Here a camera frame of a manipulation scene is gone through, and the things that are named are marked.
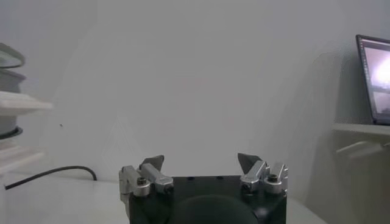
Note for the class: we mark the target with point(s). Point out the stainless steel steamer basket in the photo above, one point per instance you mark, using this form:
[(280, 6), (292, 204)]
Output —
[(18, 103)]

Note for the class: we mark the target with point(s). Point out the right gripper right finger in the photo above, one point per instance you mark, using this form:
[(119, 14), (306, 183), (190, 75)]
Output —
[(259, 176)]

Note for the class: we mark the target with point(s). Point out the open dark laptop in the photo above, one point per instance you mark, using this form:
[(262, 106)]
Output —
[(379, 79)]

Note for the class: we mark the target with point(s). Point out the round glass lid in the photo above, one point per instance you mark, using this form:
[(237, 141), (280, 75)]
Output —
[(9, 61)]

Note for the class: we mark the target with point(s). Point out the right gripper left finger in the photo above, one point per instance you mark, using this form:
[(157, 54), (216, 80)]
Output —
[(158, 179)]

